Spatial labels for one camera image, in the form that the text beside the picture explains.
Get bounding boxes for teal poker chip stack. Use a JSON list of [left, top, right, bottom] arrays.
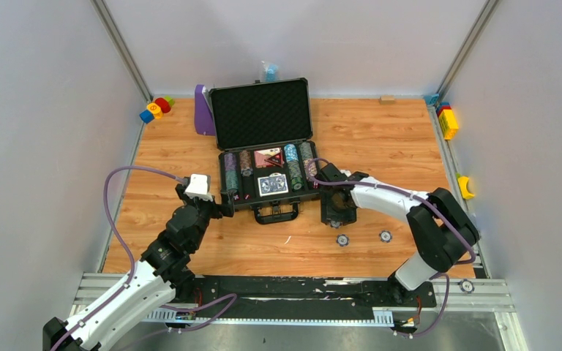
[[225, 170, 240, 193]]

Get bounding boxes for blue playing card deck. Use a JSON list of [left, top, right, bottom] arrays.
[[257, 174, 289, 197]]

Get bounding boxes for red playing card deck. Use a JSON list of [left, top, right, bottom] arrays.
[[254, 148, 283, 168]]

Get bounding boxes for red triangular card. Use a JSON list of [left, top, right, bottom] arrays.
[[264, 151, 284, 167]]

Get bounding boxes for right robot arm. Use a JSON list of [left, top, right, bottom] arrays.
[[315, 163, 480, 306]]

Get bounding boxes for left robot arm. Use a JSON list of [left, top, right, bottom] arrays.
[[42, 177, 235, 350]]

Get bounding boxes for black poker set case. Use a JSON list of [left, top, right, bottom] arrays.
[[209, 78, 319, 224]]

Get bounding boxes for loose chip front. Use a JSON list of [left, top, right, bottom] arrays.
[[336, 234, 349, 247]]

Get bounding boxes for pink white poker chip stack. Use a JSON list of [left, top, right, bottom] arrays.
[[303, 158, 318, 181]]

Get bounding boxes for purple poker chip stack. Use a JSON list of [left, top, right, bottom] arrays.
[[224, 153, 238, 172]]

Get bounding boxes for brown poker chip stack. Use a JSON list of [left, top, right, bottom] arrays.
[[239, 150, 252, 172]]

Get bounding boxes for dark green poker chip stack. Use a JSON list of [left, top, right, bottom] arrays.
[[299, 142, 314, 161]]

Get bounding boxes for light blue poker chip stack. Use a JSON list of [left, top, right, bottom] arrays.
[[284, 144, 299, 163]]

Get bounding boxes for purple stand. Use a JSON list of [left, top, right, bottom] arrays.
[[194, 84, 216, 136]]

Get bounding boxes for coloured toy cylinders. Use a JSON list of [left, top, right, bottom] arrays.
[[139, 96, 175, 124]]

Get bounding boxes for small wooden block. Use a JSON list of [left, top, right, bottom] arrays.
[[379, 95, 396, 105]]

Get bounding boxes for yellow curved toy piece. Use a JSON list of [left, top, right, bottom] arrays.
[[457, 174, 476, 200]]

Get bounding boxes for light blue bottle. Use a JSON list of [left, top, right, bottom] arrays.
[[261, 61, 280, 83]]

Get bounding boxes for yellow red toy brick block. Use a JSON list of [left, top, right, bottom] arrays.
[[436, 102, 460, 140]]

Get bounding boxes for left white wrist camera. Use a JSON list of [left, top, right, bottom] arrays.
[[184, 173, 214, 201]]

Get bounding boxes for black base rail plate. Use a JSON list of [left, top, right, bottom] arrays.
[[174, 276, 437, 308]]

